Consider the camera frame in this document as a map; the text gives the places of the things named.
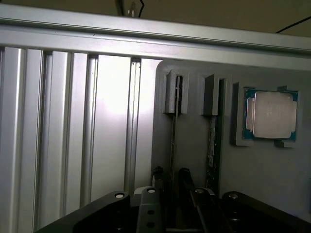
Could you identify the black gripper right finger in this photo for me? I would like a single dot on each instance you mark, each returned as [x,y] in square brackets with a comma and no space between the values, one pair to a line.
[209,211]

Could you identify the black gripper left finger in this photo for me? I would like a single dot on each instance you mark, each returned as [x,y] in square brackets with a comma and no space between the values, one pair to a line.
[148,208]

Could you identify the RAM stick with white label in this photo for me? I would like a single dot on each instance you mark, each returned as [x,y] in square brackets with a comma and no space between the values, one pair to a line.
[212,145]

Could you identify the grey plastic parts rack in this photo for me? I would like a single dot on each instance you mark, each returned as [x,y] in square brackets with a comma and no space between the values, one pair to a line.
[257,170]

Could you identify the CPU with silver heat spreader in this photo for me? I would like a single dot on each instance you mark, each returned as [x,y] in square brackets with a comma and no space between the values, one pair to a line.
[272,114]

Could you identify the aluminium frame rail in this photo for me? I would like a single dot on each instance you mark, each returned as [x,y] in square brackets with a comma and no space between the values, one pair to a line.
[155,38]

